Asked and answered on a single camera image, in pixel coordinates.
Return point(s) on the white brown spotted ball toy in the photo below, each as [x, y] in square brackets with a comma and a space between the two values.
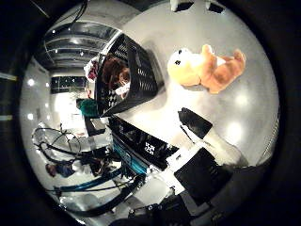
[122, 90]

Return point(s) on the brown plush bear toy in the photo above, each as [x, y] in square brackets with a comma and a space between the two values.
[113, 70]

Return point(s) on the orange plush dog toy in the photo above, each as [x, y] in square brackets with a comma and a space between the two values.
[213, 75]

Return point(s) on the black plastic basket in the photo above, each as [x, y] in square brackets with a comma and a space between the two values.
[141, 75]

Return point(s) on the person in green shirt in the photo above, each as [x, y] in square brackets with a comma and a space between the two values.
[89, 108]

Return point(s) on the seated person in dark clothes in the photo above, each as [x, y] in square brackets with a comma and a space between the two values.
[61, 169]

